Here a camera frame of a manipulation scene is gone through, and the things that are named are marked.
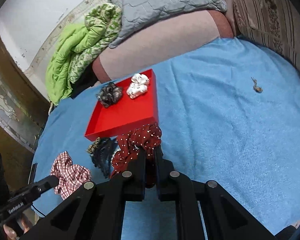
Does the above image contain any dark red polka-dot scrunchie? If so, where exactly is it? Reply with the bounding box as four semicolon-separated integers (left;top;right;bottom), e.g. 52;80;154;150
110;122;162;178

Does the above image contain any person's left hand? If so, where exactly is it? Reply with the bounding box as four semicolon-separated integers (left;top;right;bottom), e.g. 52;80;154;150
2;213;33;240

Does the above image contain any dark blue hair claw clip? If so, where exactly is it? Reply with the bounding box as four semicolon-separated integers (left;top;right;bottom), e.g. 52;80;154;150
87;137;117;178

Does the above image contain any red rectangular tray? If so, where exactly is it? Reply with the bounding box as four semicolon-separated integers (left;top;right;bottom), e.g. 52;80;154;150
84;69;159;141

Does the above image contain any red white checked scrunchie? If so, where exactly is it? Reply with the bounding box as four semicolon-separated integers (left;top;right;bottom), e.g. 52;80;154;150
50;151;91;200

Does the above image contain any black grey scrunchie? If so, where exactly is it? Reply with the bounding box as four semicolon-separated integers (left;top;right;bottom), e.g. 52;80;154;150
97;82;122;108

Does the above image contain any light blue towel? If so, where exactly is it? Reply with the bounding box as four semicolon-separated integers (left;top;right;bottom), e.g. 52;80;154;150
33;38;300;239

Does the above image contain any white spotted scrunchie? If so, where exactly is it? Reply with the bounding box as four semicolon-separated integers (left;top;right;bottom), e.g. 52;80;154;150
126;73;150;99

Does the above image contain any pink bolster pillow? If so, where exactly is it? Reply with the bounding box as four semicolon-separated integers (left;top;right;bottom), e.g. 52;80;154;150
92;10;237;83

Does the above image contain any green patterned blanket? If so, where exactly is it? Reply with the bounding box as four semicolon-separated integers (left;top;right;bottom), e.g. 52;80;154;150
45;3;122;106

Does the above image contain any grey quilted pillow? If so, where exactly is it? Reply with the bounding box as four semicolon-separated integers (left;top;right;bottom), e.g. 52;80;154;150
109;0;227;49

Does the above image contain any striped floral cushion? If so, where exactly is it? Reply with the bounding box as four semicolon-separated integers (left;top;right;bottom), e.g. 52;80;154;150
233;0;300;72

